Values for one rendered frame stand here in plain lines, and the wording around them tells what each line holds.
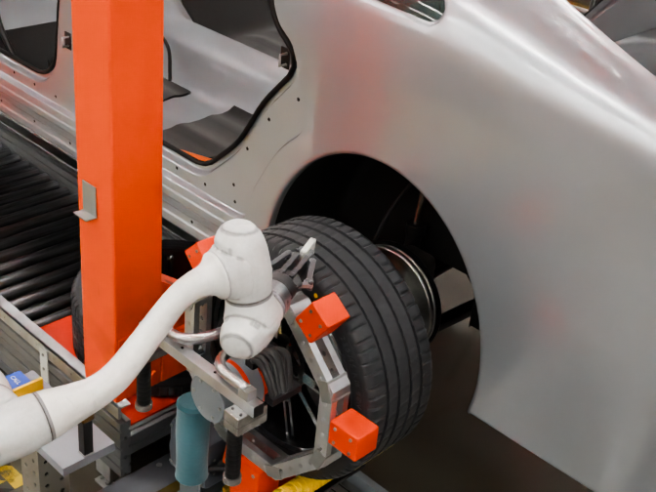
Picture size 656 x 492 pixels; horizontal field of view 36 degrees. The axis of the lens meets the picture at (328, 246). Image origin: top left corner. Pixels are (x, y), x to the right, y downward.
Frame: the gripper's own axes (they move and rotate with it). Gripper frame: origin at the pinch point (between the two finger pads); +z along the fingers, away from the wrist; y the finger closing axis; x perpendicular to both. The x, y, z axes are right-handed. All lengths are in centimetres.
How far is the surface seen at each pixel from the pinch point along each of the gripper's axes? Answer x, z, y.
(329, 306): -2.8, -14.1, 11.3
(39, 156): -109, 157, -178
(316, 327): -7.0, -17.7, 10.2
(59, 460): -78, -22, -53
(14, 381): -78, -1, -82
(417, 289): -25.2, 35.1, 22.9
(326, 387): -20.1, -20.6, 15.8
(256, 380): -29.9, -16.2, -2.6
